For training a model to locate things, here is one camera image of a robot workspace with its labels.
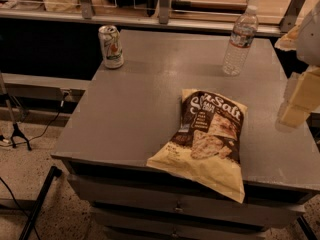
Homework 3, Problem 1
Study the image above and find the brown and yellow chip bag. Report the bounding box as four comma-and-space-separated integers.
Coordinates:
147, 89, 247, 203

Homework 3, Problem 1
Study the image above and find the black metal floor bar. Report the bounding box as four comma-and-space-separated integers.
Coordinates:
19, 166, 62, 240

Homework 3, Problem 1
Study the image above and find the clear plastic water bottle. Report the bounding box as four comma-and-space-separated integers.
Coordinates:
222, 5, 259, 76

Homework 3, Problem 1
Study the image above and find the grey drawer cabinet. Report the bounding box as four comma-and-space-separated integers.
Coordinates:
54, 30, 320, 240

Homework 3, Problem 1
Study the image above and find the black floor cable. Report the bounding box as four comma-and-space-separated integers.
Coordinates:
0, 90, 70, 148

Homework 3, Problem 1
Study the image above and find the black tripod stand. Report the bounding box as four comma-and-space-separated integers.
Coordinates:
0, 71, 31, 151

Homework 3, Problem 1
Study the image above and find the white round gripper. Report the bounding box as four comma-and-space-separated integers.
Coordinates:
274, 1, 320, 128

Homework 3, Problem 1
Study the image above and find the grey metal shelf rail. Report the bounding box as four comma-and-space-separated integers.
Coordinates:
0, 0, 311, 36

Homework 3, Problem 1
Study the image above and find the white green 7up can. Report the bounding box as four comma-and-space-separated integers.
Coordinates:
98, 25, 124, 69

